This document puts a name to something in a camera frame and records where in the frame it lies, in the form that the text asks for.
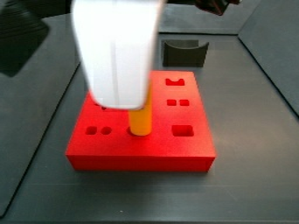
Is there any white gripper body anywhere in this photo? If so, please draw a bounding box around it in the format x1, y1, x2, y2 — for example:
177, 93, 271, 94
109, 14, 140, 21
70, 0, 166, 109

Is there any yellow oval peg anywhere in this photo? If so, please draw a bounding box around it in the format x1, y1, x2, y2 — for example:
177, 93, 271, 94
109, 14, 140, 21
128, 88, 152, 136

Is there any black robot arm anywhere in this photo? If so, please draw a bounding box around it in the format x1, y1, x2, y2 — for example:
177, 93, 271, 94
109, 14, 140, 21
70, 0, 240, 109

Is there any dark grey curved holder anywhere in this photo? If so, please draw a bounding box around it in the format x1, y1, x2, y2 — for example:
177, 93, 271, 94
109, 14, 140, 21
162, 39, 209, 67

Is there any red shape-sorter block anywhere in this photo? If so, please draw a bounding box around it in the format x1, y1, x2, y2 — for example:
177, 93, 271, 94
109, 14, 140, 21
65, 71, 216, 172

